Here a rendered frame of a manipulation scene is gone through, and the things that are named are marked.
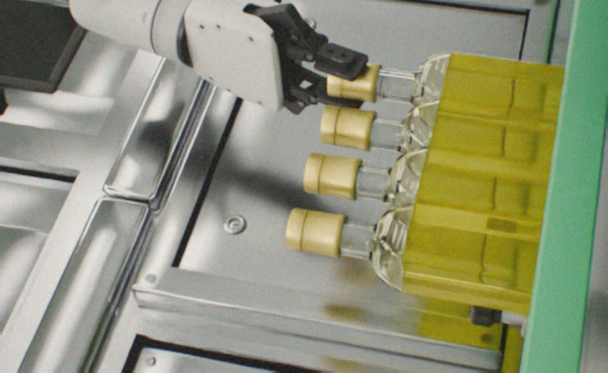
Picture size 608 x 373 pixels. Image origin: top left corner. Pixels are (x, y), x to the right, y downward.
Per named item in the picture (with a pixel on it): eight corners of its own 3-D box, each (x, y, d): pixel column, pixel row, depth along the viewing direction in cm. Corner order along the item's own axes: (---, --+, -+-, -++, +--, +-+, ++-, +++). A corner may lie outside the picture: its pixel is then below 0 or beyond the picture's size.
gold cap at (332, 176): (364, 177, 98) (314, 169, 99) (363, 150, 96) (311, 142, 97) (355, 209, 96) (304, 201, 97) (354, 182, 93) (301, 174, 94)
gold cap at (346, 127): (377, 129, 102) (329, 122, 103) (376, 102, 99) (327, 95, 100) (369, 159, 100) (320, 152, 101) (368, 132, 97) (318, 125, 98)
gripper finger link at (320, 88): (292, 110, 108) (356, 134, 106) (289, 87, 106) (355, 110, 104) (308, 88, 110) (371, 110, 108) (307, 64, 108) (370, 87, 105)
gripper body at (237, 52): (176, 88, 112) (277, 126, 108) (160, 10, 104) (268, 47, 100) (217, 39, 116) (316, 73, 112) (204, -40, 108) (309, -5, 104)
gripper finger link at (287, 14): (228, 31, 106) (275, 69, 107) (260, -10, 100) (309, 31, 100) (234, 23, 107) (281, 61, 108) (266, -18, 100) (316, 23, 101)
